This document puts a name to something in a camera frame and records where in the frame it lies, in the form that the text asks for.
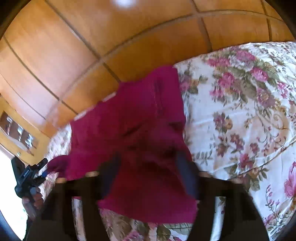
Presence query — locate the magenta small garment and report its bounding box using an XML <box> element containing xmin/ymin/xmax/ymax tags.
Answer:
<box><xmin>48</xmin><ymin>66</ymin><xmax>197</xmax><ymax>223</ymax></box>

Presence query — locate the left hand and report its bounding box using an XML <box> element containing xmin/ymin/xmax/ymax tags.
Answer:
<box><xmin>22</xmin><ymin>187</ymin><xmax>44</xmax><ymax>220</ymax></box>

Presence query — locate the wooden glass-door cabinet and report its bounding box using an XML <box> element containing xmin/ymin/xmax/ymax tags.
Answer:
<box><xmin>1</xmin><ymin>97</ymin><xmax>50</xmax><ymax>165</ymax></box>

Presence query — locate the wooden wardrobe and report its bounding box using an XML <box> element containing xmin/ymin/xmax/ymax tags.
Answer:
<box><xmin>1</xmin><ymin>1</ymin><xmax>295</xmax><ymax>136</ymax></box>

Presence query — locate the floral bed quilt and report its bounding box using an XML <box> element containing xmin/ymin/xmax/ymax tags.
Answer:
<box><xmin>36</xmin><ymin>41</ymin><xmax>296</xmax><ymax>241</ymax></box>

